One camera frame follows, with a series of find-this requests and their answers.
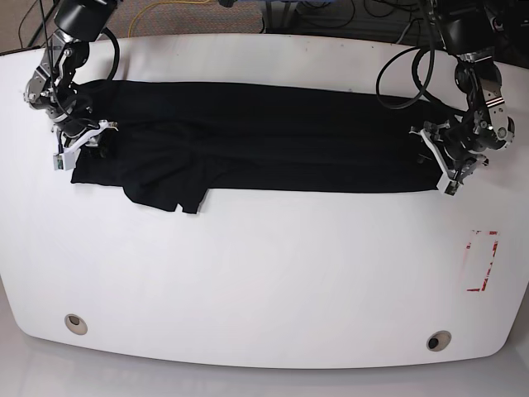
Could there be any left table grommet hole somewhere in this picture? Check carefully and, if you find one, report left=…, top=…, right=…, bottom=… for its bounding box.
left=64, top=314, right=88, bottom=336

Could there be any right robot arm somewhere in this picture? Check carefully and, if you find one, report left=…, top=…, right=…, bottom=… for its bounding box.
left=24, top=1, right=120, bottom=169

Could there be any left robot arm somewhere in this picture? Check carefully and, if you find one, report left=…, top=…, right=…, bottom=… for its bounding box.
left=381, top=1, right=515, bottom=182

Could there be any black t-shirt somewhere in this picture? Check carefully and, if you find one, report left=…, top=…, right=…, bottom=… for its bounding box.
left=71, top=81, right=452, bottom=213

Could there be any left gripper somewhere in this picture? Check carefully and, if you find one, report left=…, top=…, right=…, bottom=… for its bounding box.
left=409, top=121, right=489, bottom=174

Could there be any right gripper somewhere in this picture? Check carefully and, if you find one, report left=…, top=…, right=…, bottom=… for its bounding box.
left=51, top=109, right=118, bottom=159

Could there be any red tape marking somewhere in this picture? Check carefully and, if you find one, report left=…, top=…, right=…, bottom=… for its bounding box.
left=461, top=230, right=500, bottom=293

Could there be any right table grommet hole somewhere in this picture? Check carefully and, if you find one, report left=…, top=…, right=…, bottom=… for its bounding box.
left=427, top=330, right=451, bottom=352

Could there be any table grommet hole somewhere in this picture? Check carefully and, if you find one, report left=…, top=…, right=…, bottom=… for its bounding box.
left=427, top=330, right=451, bottom=352
left=64, top=314, right=88, bottom=336

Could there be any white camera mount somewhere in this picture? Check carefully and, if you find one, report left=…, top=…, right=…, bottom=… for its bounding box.
left=407, top=121, right=491, bottom=196
left=53, top=128, right=113, bottom=171

